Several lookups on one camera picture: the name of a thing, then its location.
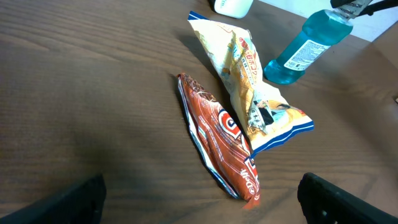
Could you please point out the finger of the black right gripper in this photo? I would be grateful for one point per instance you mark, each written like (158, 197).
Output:
(361, 7)

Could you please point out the blue mouthwash bottle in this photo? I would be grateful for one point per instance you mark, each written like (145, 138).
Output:
(319, 32)

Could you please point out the red brown snack bar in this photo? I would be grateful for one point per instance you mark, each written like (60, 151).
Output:
(220, 142)

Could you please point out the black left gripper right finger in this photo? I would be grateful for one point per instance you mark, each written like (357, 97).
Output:
(322, 202)

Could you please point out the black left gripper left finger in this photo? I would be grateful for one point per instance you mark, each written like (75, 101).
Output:
(82, 202)

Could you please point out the yellow wet wipes bag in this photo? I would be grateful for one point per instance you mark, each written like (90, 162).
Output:
(266, 117)

